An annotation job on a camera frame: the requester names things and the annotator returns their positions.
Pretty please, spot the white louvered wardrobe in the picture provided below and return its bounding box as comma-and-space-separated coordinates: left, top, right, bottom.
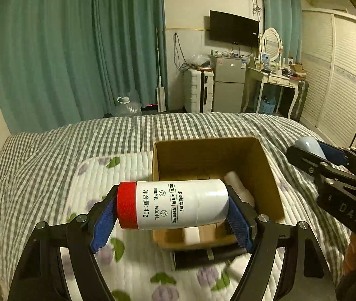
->
300, 8, 356, 147

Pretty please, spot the grey mini fridge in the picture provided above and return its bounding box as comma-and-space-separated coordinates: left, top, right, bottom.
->
212, 56, 246, 113

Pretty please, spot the clear water jug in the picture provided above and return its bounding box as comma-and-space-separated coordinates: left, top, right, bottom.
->
111, 96, 142, 117

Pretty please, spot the black wall television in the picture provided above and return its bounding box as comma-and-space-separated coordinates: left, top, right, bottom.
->
209, 10, 259, 48

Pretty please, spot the white suitcase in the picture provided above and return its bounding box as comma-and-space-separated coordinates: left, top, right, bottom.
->
183, 69, 214, 113

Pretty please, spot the brown cardboard box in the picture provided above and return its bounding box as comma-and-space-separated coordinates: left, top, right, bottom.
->
152, 137, 285, 250

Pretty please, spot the white dressing table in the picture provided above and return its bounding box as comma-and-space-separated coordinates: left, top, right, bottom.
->
241, 67, 299, 119

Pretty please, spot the white tube in box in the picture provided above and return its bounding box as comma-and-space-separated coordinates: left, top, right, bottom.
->
224, 171, 255, 207

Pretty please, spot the light blue earbuds case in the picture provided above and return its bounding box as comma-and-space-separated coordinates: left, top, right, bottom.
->
295, 137, 326, 160

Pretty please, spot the white mop pole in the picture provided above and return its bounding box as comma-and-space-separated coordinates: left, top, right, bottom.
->
156, 28, 166, 113

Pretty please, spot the white bottle red cap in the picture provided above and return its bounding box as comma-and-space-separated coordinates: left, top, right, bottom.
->
117, 179, 229, 230

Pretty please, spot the white oval vanity mirror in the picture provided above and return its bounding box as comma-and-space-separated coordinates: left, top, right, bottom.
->
259, 27, 283, 61

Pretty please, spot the teal curtain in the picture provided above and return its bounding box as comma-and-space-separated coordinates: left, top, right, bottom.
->
263, 0, 302, 62
0, 0, 166, 134

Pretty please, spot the grey checked bed cover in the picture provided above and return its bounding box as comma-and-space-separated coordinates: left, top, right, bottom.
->
0, 113, 349, 300

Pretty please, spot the teal curtain left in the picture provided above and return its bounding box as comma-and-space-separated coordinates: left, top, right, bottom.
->
0, 0, 166, 134

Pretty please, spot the teal curtain right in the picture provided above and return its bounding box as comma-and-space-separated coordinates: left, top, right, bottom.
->
263, 0, 302, 62

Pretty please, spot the black remote control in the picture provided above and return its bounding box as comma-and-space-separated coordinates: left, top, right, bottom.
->
172, 243, 247, 270

